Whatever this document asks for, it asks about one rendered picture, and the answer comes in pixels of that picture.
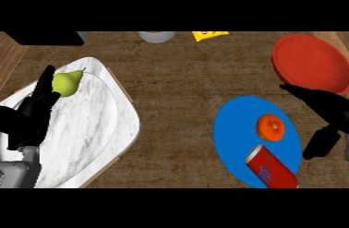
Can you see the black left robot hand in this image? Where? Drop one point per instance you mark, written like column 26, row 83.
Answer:
column 30, row 121

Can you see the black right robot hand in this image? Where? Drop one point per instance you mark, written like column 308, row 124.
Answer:
column 335, row 110

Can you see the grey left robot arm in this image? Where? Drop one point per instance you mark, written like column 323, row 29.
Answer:
column 16, row 173

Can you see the white marble plate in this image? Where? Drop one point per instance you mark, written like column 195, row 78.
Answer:
column 82, row 130

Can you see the orange squash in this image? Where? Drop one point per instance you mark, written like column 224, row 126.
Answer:
column 271, row 128

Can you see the red bowl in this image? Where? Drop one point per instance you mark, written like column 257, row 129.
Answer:
column 310, row 62

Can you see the blue plate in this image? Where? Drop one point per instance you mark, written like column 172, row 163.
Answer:
column 234, row 130

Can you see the green pear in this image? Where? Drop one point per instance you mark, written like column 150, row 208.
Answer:
column 66, row 83

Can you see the white marble cutting board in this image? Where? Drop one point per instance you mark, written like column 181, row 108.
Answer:
column 125, row 127

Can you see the red can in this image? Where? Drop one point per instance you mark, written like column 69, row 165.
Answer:
column 273, row 170

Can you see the black appliance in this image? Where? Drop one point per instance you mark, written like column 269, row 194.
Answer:
column 45, row 38

